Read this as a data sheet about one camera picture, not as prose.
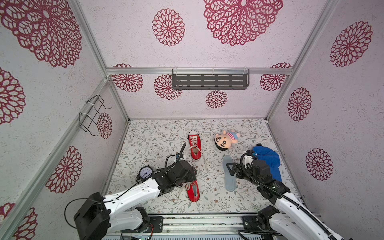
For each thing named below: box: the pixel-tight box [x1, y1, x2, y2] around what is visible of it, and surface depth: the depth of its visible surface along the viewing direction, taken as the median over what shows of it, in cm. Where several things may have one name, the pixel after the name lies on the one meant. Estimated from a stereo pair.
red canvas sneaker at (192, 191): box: [185, 179, 200, 203], surface depth 82 cm
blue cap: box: [252, 146, 282, 182], surface depth 96 cm
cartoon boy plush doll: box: [214, 130, 241, 151], surface depth 101 cm
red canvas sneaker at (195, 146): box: [188, 130, 202, 161], surface depth 102 cm
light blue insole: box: [222, 155, 237, 192], surface depth 89 cm
